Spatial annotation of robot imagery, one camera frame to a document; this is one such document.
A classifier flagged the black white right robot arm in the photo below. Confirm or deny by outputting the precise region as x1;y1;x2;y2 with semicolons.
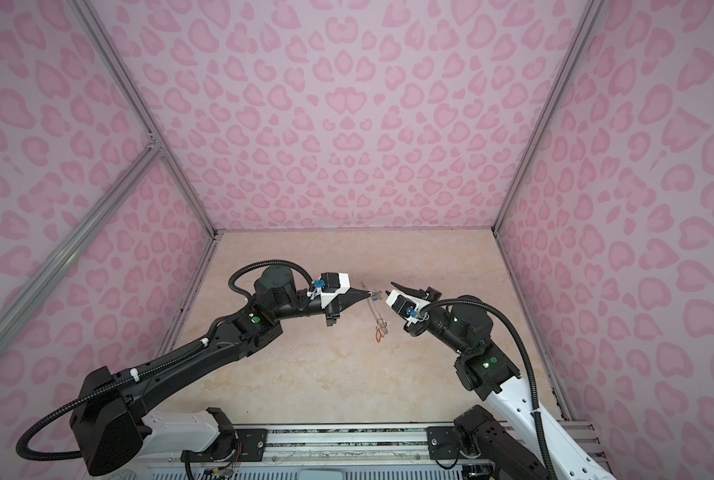
386;284;613;479

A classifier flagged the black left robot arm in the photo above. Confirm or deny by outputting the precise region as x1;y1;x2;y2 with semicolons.
70;260;371;476

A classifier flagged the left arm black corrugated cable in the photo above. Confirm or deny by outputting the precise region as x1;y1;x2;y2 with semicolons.
16;259;315;462

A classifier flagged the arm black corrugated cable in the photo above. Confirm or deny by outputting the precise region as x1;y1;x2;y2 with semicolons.
419;298;559;480
16;259;315;462

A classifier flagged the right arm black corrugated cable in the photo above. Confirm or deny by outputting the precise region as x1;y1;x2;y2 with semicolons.
419;298;559;480

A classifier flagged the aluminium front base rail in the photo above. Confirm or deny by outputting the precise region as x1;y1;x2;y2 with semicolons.
140;419;610;480

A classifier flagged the aluminium left wall diagonal bar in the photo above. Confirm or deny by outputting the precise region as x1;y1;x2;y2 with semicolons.
0;141;162;357

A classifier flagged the aluminium left back corner post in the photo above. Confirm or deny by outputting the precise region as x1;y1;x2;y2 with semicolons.
67;0;218;239

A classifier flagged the aluminium corner post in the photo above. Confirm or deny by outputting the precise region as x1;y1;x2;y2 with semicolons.
67;0;218;239
492;0;610;238

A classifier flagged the aluminium right back corner post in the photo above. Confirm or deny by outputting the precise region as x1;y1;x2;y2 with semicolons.
492;0;610;238

